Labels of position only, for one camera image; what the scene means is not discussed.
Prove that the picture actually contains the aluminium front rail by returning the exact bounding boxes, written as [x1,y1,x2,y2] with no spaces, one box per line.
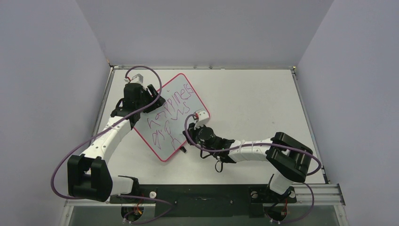
[64,184,345,207]

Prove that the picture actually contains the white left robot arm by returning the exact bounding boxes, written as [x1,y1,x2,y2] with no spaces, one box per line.
[67,82,165,202]

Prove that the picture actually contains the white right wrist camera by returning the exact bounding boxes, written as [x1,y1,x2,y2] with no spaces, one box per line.
[193,109,210,128]

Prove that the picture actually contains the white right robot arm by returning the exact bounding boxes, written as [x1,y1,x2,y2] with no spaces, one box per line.
[183,123,313,201]

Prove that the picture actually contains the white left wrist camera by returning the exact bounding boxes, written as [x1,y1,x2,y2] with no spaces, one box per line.
[124,73,144,85]

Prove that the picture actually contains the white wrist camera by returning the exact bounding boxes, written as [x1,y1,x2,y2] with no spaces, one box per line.
[193,109,210,128]
[124,73,144,85]

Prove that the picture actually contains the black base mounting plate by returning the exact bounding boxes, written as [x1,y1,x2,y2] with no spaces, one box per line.
[110,184,297,218]

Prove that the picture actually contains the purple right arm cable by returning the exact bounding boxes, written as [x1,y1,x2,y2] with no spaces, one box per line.
[184,113,322,225]

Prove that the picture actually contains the pink framed whiteboard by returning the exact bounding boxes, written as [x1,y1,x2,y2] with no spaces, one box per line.
[134,73,210,162]

